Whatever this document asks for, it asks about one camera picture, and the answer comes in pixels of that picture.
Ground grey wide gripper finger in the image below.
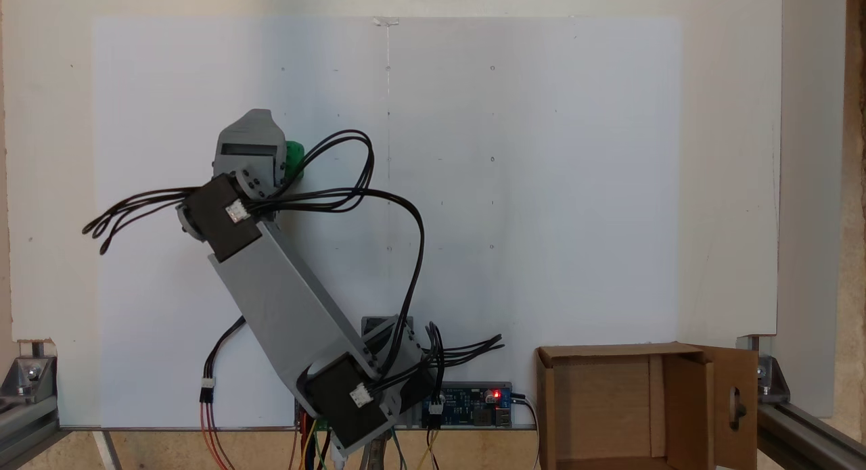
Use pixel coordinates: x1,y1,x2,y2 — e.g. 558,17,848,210
218,108,285,143

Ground green dice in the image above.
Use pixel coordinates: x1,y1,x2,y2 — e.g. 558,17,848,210
284,141,306,182

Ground metal table clamp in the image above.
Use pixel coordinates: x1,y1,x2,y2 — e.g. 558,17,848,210
359,433,396,470

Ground blue power circuit board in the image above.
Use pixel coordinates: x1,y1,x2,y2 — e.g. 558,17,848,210
421,382,514,429

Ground brown cardboard box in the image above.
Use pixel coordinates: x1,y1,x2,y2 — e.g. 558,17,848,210
534,342,760,470

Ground black motor cable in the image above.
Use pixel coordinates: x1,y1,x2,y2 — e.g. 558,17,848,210
271,189,427,383
406,321,505,417
271,128,376,214
81,186,204,256

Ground black cable with white connector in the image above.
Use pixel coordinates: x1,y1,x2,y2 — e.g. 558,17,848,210
200,316,246,404

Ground red orange wires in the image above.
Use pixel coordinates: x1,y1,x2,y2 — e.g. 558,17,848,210
200,401,236,470

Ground coloured jumper wires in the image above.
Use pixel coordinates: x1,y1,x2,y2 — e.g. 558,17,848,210
290,416,339,470

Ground metal corner bracket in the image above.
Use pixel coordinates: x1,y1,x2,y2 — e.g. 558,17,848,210
0,340,58,404
748,335,791,404

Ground aluminium frame post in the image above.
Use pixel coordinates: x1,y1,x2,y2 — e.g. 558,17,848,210
0,392,62,470
756,401,866,470

